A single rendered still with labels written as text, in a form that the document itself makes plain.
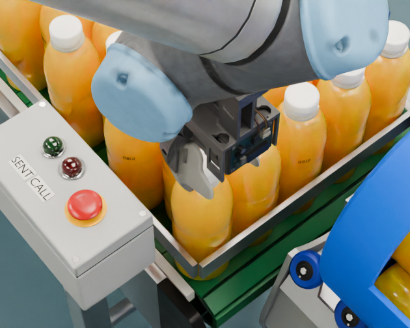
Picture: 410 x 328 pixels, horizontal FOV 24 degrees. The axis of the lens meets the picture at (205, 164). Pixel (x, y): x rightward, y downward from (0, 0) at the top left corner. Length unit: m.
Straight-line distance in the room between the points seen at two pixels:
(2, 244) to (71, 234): 1.30
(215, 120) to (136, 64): 0.23
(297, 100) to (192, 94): 0.41
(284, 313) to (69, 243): 0.32
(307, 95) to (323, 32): 0.50
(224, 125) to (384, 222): 0.17
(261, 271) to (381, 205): 0.32
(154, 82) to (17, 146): 0.41
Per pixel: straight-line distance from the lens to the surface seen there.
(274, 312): 1.19
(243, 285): 1.17
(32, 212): 0.99
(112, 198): 0.99
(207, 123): 0.87
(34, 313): 2.17
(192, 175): 0.95
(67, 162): 1.01
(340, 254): 0.93
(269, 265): 1.18
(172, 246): 1.10
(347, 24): 0.57
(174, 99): 0.66
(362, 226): 0.90
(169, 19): 0.52
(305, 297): 1.13
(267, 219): 1.12
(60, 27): 1.14
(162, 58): 0.66
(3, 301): 2.20
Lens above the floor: 1.94
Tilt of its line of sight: 56 degrees down
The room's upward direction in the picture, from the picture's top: straight up
